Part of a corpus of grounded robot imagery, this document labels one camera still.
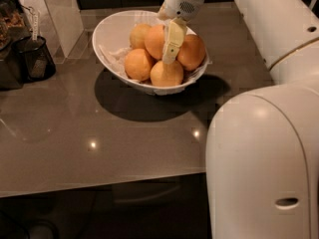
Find clear acrylic stand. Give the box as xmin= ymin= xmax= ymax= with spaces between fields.
xmin=20 ymin=0 xmax=84 ymax=59

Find white oval bowl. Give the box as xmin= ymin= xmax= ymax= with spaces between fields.
xmin=92 ymin=9 xmax=211 ymax=97

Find black mesh cup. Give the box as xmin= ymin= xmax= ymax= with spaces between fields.
xmin=12 ymin=36 xmax=56 ymax=83

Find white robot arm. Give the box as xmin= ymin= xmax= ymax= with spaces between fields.
xmin=205 ymin=0 xmax=319 ymax=239

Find white tag in cup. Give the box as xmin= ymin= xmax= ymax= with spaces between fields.
xmin=31 ymin=8 xmax=39 ymax=42

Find dark container with snacks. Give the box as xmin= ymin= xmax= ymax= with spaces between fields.
xmin=0 ymin=0 xmax=30 ymax=91

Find orange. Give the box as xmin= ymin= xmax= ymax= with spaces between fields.
xmin=145 ymin=24 xmax=164 ymax=60
xmin=125 ymin=49 xmax=154 ymax=82
xmin=130 ymin=23 xmax=151 ymax=49
xmin=151 ymin=61 xmax=183 ymax=87
xmin=176 ymin=34 xmax=206 ymax=72

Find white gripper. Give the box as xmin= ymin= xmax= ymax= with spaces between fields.
xmin=158 ymin=0 xmax=204 ymax=64

